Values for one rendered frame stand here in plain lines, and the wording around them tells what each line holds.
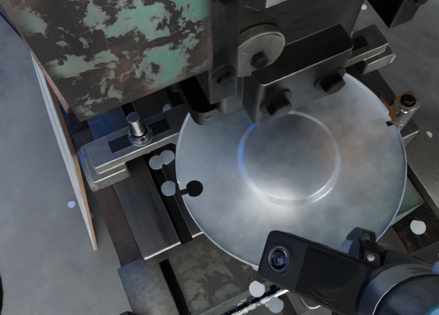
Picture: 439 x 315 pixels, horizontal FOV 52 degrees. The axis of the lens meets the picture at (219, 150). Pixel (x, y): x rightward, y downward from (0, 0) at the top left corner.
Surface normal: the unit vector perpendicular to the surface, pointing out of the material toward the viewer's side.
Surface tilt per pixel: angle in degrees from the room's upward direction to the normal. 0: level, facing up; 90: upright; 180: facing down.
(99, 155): 0
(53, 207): 0
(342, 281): 36
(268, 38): 90
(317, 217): 2
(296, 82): 90
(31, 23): 90
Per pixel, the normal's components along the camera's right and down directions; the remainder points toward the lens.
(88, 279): -0.01, -0.39
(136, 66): 0.43, 0.83
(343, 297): -0.59, -0.23
